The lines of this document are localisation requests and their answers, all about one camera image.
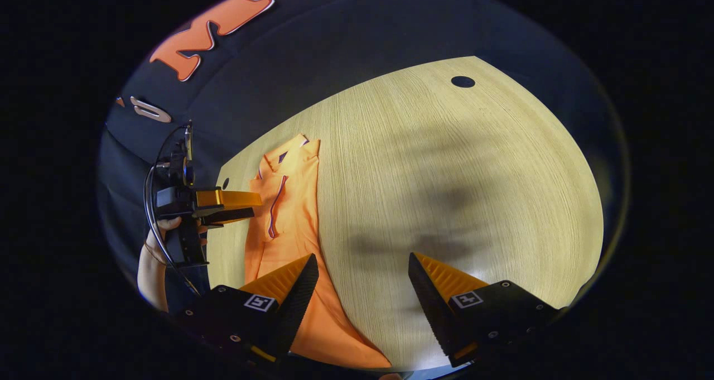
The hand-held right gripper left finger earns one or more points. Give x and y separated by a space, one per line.
295 307

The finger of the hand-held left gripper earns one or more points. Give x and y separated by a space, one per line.
234 198
228 216

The orange T-shirt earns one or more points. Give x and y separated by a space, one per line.
290 224

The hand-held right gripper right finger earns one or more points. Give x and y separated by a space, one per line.
435 307

